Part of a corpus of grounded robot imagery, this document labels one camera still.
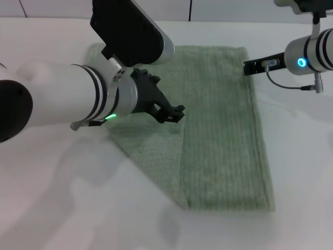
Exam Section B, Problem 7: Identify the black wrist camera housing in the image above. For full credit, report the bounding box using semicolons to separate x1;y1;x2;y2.
89;0;175;66
274;0;333;19

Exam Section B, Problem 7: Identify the green ribbed towel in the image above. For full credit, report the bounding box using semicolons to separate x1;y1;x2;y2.
84;43;276;214

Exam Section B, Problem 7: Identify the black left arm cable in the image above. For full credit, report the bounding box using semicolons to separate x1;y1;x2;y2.
69;118;106;131

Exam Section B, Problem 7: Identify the grey right arm cable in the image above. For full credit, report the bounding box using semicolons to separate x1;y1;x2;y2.
264;66;325;94

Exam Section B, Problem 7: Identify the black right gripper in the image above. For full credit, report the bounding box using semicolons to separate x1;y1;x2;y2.
243;52;286;76

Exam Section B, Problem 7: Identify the black right wrist camera housing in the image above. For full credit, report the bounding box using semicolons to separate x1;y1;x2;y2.
274;0;333;19

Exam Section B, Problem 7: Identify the black left wrist camera housing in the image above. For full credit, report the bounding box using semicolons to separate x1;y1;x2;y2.
89;0;175;66

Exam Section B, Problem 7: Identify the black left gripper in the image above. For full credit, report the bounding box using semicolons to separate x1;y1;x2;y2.
130;68;186;123

